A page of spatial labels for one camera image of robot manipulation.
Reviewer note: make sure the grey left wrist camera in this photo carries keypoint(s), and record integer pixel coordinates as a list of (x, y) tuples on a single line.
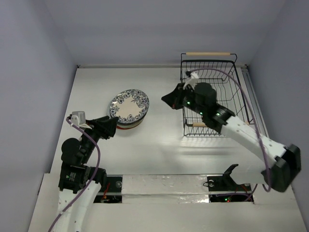
[(77, 118)]

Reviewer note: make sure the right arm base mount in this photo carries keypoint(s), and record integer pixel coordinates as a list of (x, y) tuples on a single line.
[(223, 189)]

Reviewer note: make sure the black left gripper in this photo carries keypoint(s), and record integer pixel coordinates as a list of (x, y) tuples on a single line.
[(104, 125)]

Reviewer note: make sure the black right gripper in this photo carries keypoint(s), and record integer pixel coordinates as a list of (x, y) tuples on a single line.
[(180, 97)]

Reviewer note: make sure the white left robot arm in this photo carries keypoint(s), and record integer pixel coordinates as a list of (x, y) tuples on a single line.
[(81, 178)]

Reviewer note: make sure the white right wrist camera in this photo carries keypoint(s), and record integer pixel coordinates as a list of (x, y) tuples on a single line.
[(192, 81)]

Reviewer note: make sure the grey reindeer plate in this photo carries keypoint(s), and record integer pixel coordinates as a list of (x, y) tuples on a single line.
[(131, 124)]

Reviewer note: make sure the red and teal floral plate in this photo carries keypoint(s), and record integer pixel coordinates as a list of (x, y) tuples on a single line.
[(121, 128)]

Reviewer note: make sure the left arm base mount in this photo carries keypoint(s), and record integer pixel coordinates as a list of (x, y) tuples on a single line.
[(112, 191)]

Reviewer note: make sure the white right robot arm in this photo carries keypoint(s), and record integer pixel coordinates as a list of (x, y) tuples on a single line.
[(282, 163)]

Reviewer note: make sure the blue floral rimmed plate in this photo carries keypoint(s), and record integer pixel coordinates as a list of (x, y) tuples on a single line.
[(130, 105)]

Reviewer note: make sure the black wire dish rack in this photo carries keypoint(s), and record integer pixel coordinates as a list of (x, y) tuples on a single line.
[(231, 82)]

